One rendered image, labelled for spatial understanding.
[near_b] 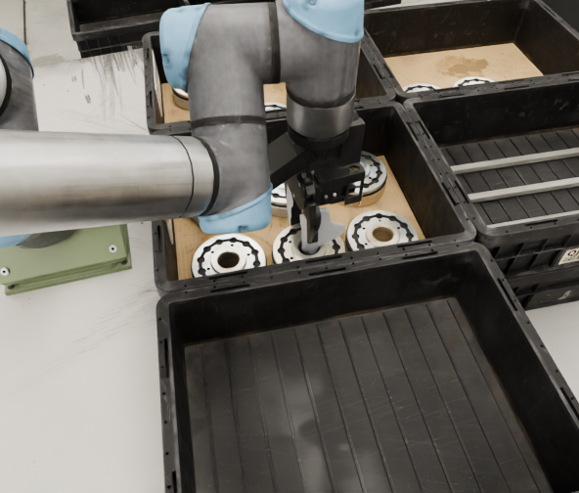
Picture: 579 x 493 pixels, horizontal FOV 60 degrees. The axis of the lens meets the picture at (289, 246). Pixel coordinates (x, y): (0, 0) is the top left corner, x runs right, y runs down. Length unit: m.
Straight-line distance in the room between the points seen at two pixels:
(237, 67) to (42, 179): 0.21
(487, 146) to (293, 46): 0.55
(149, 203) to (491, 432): 0.45
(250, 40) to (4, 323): 0.63
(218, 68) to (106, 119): 0.78
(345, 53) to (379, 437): 0.41
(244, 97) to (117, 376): 0.49
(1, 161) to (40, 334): 0.55
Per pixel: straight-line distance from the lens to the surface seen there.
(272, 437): 0.61
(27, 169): 0.38
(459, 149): 0.95
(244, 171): 0.48
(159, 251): 0.65
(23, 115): 0.73
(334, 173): 0.62
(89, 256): 0.90
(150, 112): 0.84
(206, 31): 0.50
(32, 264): 0.92
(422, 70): 1.14
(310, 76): 0.52
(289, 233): 0.72
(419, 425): 0.63
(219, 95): 0.49
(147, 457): 0.76
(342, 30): 0.50
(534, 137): 1.03
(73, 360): 0.86
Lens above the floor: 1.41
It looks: 51 degrees down
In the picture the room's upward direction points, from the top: straight up
